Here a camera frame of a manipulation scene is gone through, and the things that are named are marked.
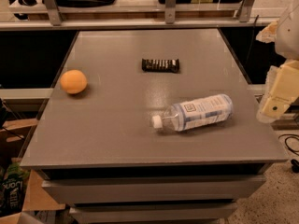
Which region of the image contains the metal shelf rail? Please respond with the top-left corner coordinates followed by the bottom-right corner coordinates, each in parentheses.
top-left (0, 0), bottom-right (283, 31)

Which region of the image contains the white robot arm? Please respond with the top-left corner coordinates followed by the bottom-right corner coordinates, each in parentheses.
top-left (256, 0), bottom-right (299, 123)

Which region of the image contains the lower grey drawer front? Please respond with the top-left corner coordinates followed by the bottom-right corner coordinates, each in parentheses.
top-left (70, 203), bottom-right (237, 224)

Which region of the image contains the black cable on floor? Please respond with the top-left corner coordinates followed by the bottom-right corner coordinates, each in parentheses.
top-left (278, 133), bottom-right (299, 174)

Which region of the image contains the clear plastic water bottle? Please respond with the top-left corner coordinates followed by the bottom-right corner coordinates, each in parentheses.
top-left (151, 94), bottom-right (234, 132)

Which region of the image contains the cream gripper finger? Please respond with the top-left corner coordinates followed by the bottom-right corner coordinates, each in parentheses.
top-left (256, 60), bottom-right (299, 123)

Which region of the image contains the green snack bag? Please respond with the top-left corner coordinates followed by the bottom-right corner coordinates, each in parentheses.
top-left (0, 161), bottom-right (30, 217)

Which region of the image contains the upper grey drawer front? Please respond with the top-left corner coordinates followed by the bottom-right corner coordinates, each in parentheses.
top-left (42, 175), bottom-right (265, 204)

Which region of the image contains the grey drawer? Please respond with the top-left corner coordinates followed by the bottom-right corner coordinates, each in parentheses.
top-left (70, 203), bottom-right (237, 224)
top-left (42, 175), bottom-right (265, 204)

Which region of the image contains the orange fruit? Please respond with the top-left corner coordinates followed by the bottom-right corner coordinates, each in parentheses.
top-left (60, 70), bottom-right (87, 94)

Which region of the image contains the grey drawer cabinet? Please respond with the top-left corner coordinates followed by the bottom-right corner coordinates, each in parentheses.
top-left (20, 28), bottom-right (290, 224)

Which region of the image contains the black rxbar chocolate bar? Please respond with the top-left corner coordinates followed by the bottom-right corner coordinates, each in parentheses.
top-left (141, 59), bottom-right (179, 73)

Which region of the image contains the brown cardboard box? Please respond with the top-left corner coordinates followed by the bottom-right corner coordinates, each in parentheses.
top-left (0, 119), bottom-right (65, 224)

